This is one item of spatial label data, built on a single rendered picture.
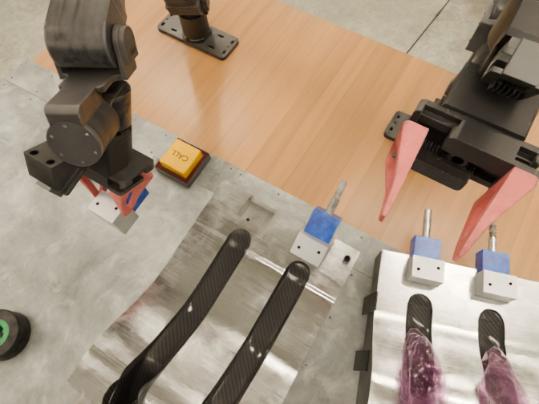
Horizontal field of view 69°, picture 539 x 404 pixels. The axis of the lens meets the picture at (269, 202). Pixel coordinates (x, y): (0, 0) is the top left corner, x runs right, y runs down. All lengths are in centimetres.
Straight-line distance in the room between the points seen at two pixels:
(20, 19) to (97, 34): 223
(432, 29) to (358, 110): 149
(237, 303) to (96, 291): 28
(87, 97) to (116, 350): 34
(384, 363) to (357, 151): 41
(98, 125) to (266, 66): 56
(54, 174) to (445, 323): 58
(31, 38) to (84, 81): 207
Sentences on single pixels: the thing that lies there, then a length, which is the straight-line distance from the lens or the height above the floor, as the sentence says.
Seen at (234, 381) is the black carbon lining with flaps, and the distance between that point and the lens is 60.
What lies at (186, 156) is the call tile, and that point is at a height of 84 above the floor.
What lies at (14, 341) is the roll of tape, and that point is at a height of 84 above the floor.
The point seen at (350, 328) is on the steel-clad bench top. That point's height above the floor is 80.
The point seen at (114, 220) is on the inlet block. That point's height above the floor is 96.
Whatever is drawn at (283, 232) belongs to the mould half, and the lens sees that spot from 64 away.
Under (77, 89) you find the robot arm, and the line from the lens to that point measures 48.
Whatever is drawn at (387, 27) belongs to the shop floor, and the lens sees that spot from 228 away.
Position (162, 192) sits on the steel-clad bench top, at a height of 80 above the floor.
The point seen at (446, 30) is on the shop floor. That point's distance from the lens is 235.
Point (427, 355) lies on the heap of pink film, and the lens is 63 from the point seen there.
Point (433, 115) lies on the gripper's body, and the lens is 36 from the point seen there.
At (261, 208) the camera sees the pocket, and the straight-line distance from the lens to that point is 68.
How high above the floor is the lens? 149
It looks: 66 degrees down
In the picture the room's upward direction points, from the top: 5 degrees counter-clockwise
